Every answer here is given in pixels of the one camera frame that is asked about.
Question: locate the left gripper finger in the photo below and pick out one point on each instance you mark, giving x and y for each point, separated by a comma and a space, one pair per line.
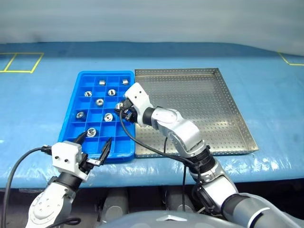
82, 139
107, 149

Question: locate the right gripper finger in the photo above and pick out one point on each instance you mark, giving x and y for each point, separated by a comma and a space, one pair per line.
124, 99
118, 112

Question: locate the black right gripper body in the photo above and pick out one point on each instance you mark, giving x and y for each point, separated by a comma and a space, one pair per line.
130, 116

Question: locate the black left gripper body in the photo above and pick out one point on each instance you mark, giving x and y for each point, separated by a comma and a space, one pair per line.
85, 166

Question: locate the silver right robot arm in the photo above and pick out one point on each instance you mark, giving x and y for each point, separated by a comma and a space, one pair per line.
183, 133

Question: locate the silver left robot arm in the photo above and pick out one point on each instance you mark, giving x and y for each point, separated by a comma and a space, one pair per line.
47, 206

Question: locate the blue compartment tray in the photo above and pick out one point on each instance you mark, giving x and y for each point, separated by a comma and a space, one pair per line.
95, 114

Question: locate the grey rounded cylinder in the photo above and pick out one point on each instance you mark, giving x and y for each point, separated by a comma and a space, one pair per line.
178, 200
115, 203

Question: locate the perforated metal tray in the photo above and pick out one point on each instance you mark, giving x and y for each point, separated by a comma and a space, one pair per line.
202, 95

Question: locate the white foam backdrop sheet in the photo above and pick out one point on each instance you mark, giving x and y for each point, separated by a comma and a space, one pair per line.
142, 19

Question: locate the grey robot torso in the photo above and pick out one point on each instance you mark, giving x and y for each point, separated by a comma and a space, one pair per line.
166, 219

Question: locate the blue plastic table cover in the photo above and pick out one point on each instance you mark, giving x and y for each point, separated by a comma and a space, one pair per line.
268, 107

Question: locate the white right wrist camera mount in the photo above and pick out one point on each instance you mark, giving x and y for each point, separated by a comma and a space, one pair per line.
140, 97

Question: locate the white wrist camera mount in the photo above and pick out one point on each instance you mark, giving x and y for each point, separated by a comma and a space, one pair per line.
140, 97
64, 152

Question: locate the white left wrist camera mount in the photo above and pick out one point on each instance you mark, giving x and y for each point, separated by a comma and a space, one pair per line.
64, 152

